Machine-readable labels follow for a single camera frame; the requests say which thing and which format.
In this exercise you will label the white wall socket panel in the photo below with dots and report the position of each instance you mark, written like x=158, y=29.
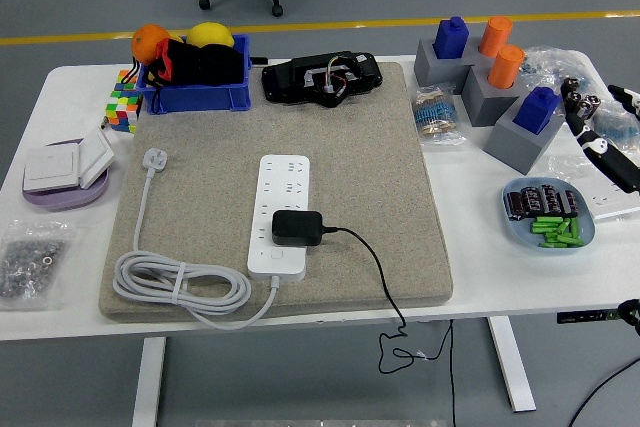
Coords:
x=607, y=202

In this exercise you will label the green battery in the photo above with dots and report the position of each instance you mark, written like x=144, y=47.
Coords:
x=542, y=228
x=552, y=245
x=570, y=240
x=574, y=227
x=563, y=227
x=547, y=219

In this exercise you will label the white power strip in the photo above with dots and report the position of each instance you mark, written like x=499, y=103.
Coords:
x=277, y=182

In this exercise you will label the blue square block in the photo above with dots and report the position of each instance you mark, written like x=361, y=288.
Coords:
x=535, y=112
x=450, y=39

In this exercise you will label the orange fruit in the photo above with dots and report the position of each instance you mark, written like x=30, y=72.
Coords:
x=147, y=42

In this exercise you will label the plastic bag of resistors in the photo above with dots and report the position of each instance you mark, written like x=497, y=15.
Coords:
x=434, y=112

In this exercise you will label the white square wall switch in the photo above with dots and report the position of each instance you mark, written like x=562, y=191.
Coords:
x=50, y=167

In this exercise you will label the black open electronic device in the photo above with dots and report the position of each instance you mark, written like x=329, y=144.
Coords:
x=360, y=72

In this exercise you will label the grey block holder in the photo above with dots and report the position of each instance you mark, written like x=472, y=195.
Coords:
x=485, y=102
x=435, y=69
x=515, y=147

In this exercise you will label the grey-brown mat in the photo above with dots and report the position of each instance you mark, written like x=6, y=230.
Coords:
x=210, y=137

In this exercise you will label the white table leg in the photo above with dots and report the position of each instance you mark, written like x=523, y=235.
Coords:
x=148, y=382
x=510, y=362

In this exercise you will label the purple oval tray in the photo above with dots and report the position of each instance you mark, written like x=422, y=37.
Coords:
x=60, y=199

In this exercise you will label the orange cylinder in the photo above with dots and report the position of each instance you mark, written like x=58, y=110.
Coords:
x=505, y=67
x=495, y=37

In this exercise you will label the black table control panel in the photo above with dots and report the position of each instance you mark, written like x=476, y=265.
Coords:
x=590, y=317

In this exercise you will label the white tilted wall switch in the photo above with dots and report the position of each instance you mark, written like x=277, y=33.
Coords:
x=95, y=157

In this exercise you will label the plastic bag of metal nuts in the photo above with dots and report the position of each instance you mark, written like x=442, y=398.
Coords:
x=30, y=262

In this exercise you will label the small colourful puzzle cube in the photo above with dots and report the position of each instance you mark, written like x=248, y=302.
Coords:
x=127, y=79

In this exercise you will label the clear bag of blue parts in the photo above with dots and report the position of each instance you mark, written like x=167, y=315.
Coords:
x=620, y=127
x=550, y=64

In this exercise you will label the blue plastic bin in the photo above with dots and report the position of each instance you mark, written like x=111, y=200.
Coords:
x=200, y=97

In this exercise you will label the clear plastic bag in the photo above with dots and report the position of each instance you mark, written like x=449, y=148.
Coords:
x=570, y=167

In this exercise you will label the loose black capacitor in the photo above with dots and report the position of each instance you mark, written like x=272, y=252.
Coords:
x=590, y=107
x=572, y=104
x=570, y=84

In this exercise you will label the robot right hand white shell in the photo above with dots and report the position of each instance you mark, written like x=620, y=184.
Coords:
x=612, y=159

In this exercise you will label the yellow fruit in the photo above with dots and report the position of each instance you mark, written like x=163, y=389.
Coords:
x=210, y=36

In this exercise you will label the black plug adapter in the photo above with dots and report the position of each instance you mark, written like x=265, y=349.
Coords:
x=297, y=227

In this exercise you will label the light blue plate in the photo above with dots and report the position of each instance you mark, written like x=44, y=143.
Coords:
x=587, y=232

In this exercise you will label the large colourful puzzle cube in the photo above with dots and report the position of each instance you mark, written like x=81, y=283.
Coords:
x=122, y=109

